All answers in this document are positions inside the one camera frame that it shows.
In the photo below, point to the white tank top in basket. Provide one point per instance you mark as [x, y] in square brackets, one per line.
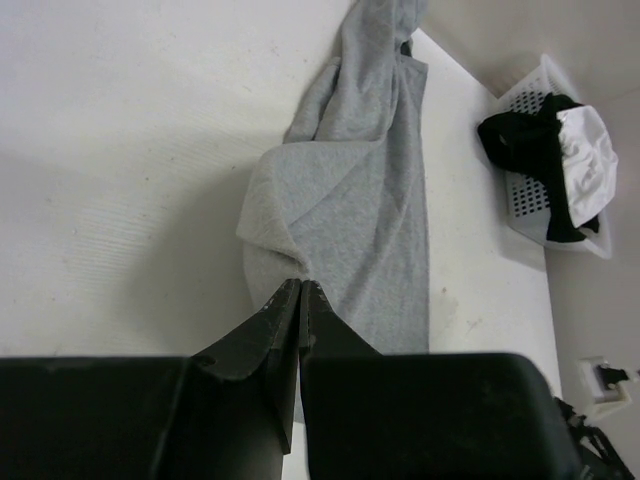
[589, 163]

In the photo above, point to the grey tank top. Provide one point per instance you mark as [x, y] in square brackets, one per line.
[342, 200]

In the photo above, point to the black tank top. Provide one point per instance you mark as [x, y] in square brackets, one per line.
[528, 144]

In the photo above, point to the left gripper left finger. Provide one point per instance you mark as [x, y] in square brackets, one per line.
[255, 367]

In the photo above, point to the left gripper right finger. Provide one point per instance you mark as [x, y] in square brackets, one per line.
[324, 336]

